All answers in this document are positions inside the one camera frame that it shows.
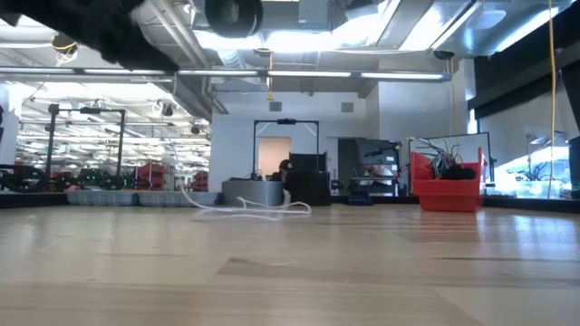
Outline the black frame with camera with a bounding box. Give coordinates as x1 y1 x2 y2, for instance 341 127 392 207
251 118 321 182

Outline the person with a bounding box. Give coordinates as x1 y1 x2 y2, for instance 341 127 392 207
270 158 292 183
361 163 396 183

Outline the black gantry frame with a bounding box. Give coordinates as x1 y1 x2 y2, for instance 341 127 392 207
43 102 128 182

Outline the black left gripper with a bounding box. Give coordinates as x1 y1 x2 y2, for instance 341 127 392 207
0 0 181 72

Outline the yellow cable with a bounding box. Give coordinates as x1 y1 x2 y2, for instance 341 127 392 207
546 0 558 200

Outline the white cord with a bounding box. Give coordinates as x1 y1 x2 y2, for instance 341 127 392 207
170 135 314 223

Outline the red storage bin rack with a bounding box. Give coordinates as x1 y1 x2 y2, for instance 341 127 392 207
134 161 169 191

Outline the black monitor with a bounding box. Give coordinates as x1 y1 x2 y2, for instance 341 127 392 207
354 138 403 168

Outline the multicoloured cable bundle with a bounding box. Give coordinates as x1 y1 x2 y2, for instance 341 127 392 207
406 135 478 181

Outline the long ceiling light strip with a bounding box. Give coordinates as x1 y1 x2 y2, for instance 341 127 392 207
0 65 454 84

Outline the white ceiling disc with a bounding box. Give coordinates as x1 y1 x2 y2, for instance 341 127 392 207
465 7 508 32

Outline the grey tray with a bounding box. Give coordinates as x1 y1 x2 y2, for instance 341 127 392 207
221 180 285 207

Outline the red plastic bin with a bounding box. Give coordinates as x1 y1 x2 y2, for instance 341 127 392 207
410 146 486 214

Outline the black box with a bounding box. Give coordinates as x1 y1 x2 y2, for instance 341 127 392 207
284 170 333 206

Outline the yellow hanging cord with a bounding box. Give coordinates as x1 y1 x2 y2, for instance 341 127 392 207
266 50 276 102

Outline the grey open tool case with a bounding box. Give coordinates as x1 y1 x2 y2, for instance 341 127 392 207
65 188 222 208

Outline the black cord spool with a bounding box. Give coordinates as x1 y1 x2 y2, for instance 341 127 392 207
204 0 265 39

